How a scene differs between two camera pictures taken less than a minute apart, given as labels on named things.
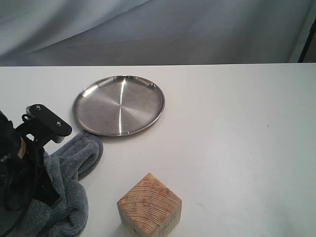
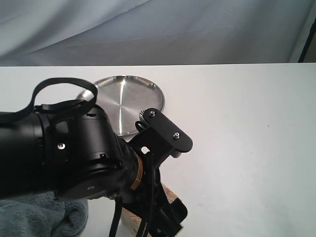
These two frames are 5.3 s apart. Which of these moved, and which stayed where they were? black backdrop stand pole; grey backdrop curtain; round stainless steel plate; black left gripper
Moved: black left gripper
Stayed: grey backdrop curtain; round stainless steel plate; black backdrop stand pole
